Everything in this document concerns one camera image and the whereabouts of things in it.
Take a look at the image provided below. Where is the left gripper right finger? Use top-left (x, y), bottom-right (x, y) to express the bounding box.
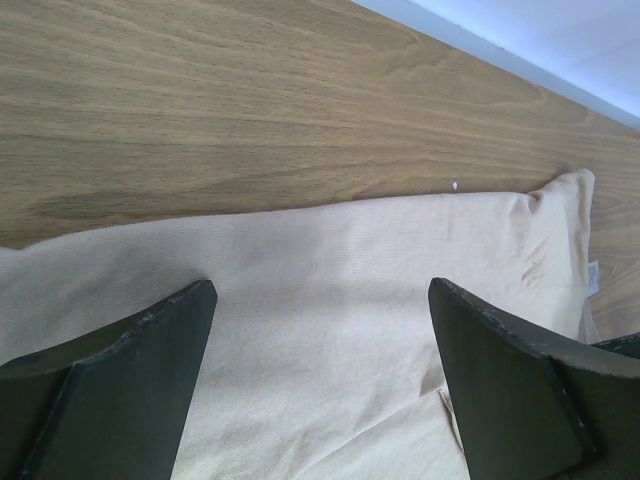
top-left (428, 278), bottom-right (639, 479)

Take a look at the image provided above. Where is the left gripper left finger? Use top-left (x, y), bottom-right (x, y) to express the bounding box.
top-left (1, 280), bottom-right (217, 479)

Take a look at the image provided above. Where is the beige t shirt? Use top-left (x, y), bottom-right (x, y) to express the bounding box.
top-left (1, 170), bottom-right (597, 479)

